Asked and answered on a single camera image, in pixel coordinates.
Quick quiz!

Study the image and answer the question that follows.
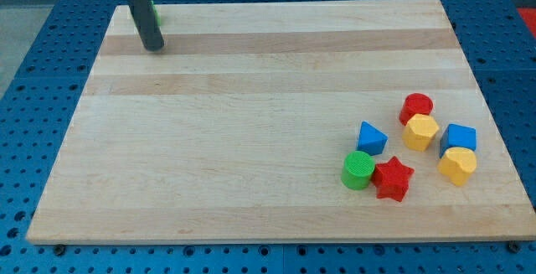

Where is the wooden board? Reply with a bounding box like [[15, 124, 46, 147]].
[[27, 0, 535, 245]]

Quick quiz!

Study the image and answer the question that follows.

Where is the green cylinder block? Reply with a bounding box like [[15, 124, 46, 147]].
[[341, 151, 375, 190]]

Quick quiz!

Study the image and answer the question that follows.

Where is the blue triangle block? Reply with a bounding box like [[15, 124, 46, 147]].
[[356, 121, 389, 156]]

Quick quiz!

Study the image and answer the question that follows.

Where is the red star block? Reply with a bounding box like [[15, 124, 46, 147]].
[[371, 156, 415, 202]]

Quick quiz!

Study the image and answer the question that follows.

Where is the red cylinder block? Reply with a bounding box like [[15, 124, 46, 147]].
[[399, 93, 434, 126]]

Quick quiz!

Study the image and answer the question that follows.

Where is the yellow hexagon block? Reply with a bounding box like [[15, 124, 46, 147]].
[[402, 114, 440, 152]]

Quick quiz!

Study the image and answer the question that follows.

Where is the green block behind rod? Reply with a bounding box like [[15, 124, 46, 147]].
[[150, 0, 161, 27]]

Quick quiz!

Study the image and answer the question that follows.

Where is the blue cube block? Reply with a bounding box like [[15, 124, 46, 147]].
[[439, 123, 477, 158]]

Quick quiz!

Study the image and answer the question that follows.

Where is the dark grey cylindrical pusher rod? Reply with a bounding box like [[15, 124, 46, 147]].
[[127, 0, 164, 52]]

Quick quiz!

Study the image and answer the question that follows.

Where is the yellow heart block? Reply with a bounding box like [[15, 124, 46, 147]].
[[437, 147, 477, 186]]

